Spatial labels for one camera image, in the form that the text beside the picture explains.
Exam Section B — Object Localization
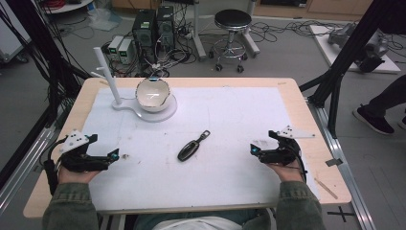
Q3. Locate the white table mat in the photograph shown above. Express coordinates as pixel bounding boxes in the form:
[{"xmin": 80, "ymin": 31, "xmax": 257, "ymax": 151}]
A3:
[{"xmin": 80, "ymin": 86, "xmax": 321, "ymax": 213}]

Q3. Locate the black computer tower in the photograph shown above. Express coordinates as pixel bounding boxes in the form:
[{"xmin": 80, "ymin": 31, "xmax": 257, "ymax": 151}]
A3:
[
  {"xmin": 155, "ymin": 5, "xmax": 176, "ymax": 52},
  {"xmin": 131, "ymin": 8, "xmax": 158, "ymax": 65}
]

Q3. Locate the grey tape piece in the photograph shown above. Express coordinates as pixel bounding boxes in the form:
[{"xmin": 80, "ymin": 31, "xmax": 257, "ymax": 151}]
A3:
[{"xmin": 325, "ymin": 157, "xmax": 345, "ymax": 168}]

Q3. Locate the black metal frame post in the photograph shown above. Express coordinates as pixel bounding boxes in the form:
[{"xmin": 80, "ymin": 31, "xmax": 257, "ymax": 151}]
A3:
[
  {"xmin": 5, "ymin": 0, "xmax": 94, "ymax": 109},
  {"xmin": 299, "ymin": 0, "xmax": 406, "ymax": 139}
]

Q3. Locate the white stand with peg pole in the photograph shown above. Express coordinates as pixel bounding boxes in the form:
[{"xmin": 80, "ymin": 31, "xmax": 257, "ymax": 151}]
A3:
[{"xmin": 90, "ymin": 46, "xmax": 178, "ymax": 124}]

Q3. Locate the black round stool on wheels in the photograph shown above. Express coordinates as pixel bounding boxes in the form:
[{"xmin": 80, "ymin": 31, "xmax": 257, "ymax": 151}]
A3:
[{"xmin": 208, "ymin": 8, "xmax": 254, "ymax": 74}]

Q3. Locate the right hand-held gripper black cable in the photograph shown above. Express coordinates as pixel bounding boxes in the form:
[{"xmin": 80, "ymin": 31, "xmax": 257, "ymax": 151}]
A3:
[{"xmin": 285, "ymin": 137, "xmax": 308, "ymax": 184}]

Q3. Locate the white ceramic bowl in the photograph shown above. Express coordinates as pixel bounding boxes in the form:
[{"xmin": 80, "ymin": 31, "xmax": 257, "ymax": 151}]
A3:
[{"xmin": 135, "ymin": 77, "xmax": 172, "ymax": 114}]

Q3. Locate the white board with grey device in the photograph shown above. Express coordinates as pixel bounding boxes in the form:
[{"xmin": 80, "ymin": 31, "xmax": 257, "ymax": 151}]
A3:
[{"xmin": 308, "ymin": 22, "xmax": 402, "ymax": 75}]

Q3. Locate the bundle of floor cables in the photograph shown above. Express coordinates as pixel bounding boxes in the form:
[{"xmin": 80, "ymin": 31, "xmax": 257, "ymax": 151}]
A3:
[{"xmin": 248, "ymin": 19, "xmax": 349, "ymax": 44}]

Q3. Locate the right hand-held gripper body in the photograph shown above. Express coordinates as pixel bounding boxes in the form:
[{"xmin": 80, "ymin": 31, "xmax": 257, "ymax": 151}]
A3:
[{"xmin": 258, "ymin": 125, "xmax": 316, "ymax": 167}]

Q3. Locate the thin wooden stick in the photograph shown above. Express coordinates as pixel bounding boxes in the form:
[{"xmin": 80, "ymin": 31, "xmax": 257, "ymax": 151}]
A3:
[{"xmin": 313, "ymin": 177, "xmax": 339, "ymax": 200}]

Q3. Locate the person's left hand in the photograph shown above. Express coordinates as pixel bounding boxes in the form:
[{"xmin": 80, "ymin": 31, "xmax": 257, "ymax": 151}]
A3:
[{"xmin": 56, "ymin": 164, "xmax": 102, "ymax": 185}]

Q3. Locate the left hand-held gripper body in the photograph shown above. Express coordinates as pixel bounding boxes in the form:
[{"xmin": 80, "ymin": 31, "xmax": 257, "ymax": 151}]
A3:
[{"xmin": 57, "ymin": 128, "xmax": 111, "ymax": 173}]

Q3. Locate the black car key fob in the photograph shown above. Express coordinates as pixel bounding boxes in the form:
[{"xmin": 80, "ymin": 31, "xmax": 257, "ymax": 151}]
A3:
[{"xmin": 176, "ymin": 129, "xmax": 212, "ymax": 163}]

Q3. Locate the person's right hand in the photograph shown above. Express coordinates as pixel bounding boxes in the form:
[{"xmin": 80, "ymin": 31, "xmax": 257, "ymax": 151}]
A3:
[{"xmin": 266, "ymin": 159, "xmax": 305, "ymax": 184}]

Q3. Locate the grey bench power supply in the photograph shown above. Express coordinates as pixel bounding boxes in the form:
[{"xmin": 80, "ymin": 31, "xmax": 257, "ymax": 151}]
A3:
[
  {"xmin": 117, "ymin": 38, "xmax": 134, "ymax": 65},
  {"xmin": 107, "ymin": 34, "xmax": 124, "ymax": 62}
]

